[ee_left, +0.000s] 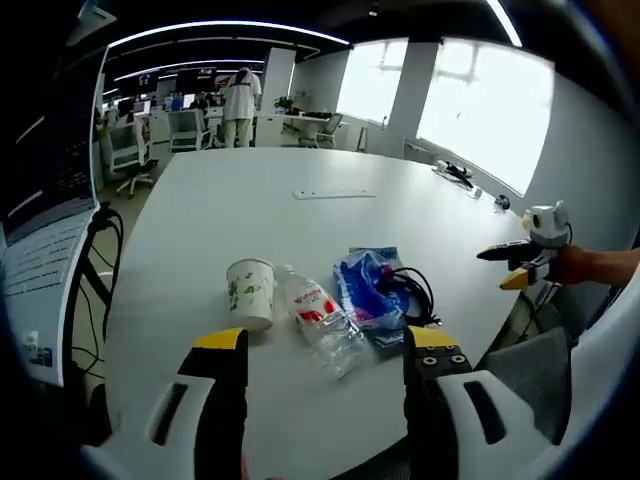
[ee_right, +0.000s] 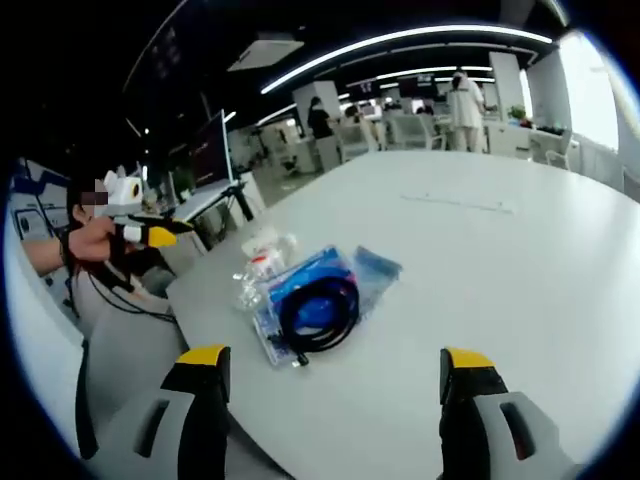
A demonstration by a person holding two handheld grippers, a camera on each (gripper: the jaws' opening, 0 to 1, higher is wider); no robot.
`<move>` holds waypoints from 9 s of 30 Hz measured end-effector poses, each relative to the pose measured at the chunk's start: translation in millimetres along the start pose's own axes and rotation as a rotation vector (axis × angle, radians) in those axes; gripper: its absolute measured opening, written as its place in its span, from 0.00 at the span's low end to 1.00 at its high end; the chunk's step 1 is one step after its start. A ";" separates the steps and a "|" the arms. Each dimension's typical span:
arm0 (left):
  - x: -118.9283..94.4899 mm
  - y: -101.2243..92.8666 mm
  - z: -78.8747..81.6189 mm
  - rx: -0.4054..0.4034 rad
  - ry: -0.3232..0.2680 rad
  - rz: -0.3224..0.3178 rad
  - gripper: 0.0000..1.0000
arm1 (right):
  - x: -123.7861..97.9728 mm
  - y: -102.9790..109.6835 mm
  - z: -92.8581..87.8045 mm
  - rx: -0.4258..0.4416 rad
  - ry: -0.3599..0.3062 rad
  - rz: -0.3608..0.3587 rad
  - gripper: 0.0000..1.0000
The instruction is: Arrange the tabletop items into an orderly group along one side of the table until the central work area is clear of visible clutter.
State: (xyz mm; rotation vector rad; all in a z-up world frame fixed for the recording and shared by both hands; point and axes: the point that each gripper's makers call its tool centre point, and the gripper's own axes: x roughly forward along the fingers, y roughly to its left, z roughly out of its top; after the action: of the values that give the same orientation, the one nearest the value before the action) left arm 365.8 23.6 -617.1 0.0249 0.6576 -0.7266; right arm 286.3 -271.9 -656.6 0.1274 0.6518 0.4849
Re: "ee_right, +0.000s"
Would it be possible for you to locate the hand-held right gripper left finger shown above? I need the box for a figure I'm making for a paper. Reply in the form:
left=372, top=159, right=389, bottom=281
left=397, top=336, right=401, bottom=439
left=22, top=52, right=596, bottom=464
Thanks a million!
left=97, top=344, right=232, bottom=480

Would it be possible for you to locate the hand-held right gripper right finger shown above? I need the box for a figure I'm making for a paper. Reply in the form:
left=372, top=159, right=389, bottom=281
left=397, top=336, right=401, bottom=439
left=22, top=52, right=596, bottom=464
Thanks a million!
left=439, top=347, right=581, bottom=480

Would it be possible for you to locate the clear plastic water bottle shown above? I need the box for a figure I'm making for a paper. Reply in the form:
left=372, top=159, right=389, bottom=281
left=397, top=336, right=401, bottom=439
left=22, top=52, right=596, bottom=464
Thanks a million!
left=230, top=232, right=301, bottom=315

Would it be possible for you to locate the white blue tissue packet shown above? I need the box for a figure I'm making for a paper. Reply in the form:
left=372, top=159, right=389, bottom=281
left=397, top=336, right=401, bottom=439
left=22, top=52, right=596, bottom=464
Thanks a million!
left=252, top=244, right=362, bottom=371

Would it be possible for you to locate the blue floral tissue packet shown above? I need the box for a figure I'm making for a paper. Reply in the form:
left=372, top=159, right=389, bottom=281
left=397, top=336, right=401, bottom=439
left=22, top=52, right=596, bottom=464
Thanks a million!
left=352, top=244, right=404, bottom=314

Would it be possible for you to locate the person's left hand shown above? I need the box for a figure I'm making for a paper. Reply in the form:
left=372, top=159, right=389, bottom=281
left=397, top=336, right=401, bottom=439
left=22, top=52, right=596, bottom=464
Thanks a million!
left=68, top=217, right=119, bottom=263

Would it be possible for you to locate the dark monitor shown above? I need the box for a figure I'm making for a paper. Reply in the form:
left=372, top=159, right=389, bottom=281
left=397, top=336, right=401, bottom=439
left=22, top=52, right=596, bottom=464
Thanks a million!
left=191, top=108, right=236, bottom=191

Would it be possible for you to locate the white table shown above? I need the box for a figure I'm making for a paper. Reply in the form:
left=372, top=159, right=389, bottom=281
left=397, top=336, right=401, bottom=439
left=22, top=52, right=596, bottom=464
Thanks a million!
left=167, top=149, right=640, bottom=480

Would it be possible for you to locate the ceiling air vent panel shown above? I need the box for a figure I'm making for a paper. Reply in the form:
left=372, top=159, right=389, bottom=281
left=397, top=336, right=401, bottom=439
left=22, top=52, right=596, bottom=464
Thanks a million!
left=227, top=32, right=306, bottom=74

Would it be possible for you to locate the long ceiling light strip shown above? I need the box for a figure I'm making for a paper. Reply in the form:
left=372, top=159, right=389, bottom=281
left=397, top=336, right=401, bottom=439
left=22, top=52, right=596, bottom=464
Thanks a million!
left=259, top=23, right=555, bottom=95

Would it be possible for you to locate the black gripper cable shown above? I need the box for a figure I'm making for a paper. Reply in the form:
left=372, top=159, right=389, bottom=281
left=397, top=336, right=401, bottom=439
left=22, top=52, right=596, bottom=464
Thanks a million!
left=64, top=259, right=179, bottom=321

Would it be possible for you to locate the blue white wall poster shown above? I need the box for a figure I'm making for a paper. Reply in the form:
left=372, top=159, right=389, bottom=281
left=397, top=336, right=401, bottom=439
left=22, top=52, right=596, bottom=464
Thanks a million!
left=8, top=159, right=71, bottom=246

